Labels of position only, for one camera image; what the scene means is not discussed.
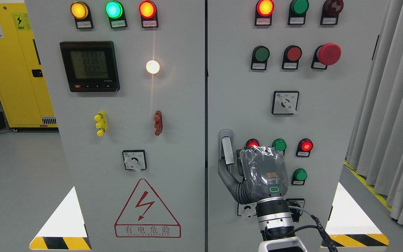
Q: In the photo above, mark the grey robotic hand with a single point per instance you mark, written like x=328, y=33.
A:
x=264, y=171

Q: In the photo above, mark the silver cabinet door handle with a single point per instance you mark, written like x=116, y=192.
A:
x=225, y=146

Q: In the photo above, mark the green lamp middle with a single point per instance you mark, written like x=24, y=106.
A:
x=279, y=145

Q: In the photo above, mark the red lit lamp middle left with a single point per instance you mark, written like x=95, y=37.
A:
x=252, y=142

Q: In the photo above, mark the red lit lamp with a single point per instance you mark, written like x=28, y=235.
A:
x=252, y=142
x=304, y=148

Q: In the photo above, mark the green push button lower right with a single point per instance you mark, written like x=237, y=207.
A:
x=299, y=177

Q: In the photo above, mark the green push button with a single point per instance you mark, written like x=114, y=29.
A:
x=260, y=56
x=299, y=177

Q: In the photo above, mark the red lit lamp middle right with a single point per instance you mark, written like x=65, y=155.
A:
x=304, y=148

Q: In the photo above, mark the red terminal connector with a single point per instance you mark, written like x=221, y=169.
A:
x=158, y=119

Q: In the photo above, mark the green push button upper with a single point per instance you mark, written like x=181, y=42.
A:
x=260, y=56

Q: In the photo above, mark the red push button upper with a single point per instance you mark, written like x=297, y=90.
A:
x=291, y=57

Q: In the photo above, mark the grey curtain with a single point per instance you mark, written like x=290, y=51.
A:
x=376, y=147

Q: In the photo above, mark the red electric hazard sticker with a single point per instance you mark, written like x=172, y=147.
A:
x=145, y=215

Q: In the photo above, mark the red emergency stop button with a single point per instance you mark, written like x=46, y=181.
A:
x=326, y=55

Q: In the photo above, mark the white lit indicator lamp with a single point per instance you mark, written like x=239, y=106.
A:
x=153, y=67

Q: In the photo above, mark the grey electrical cabinet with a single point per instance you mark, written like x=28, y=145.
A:
x=205, y=85

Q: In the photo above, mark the red indicator lamp top right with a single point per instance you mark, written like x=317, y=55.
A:
x=263, y=13

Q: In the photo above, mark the red indicator lamp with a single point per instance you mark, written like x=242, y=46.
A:
x=149, y=14
x=263, y=13

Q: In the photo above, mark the green indicator lamp top right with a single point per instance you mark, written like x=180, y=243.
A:
x=297, y=12

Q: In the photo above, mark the green indicator lamp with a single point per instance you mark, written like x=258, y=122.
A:
x=116, y=14
x=297, y=12

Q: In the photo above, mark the yellow terminal connector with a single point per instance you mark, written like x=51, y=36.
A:
x=101, y=123

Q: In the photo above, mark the dark red buzzer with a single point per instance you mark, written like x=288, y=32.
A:
x=330, y=12

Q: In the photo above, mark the red indicator lamp top left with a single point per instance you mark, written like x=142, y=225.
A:
x=149, y=14

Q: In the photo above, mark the black digital power meter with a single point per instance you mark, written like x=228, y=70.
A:
x=90, y=66

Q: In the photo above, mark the green indicator lamp top left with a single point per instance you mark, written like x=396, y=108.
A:
x=116, y=14

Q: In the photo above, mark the yellow indicator lamp top left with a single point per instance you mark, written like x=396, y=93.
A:
x=82, y=15

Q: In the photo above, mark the yellow safety cabinet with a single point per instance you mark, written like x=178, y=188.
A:
x=23, y=91

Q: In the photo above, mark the white bottom selector switch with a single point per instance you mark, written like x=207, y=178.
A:
x=246, y=211

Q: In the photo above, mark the black knob selector switch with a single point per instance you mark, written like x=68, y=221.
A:
x=296, y=213

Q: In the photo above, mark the right door upper selector switch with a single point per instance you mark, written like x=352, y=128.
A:
x=285, y=102

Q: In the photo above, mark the door selector switch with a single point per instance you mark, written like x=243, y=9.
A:
x=285, y=102
x=134, y=160

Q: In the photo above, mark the left door selector switch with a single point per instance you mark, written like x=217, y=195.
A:
x=134, y=160

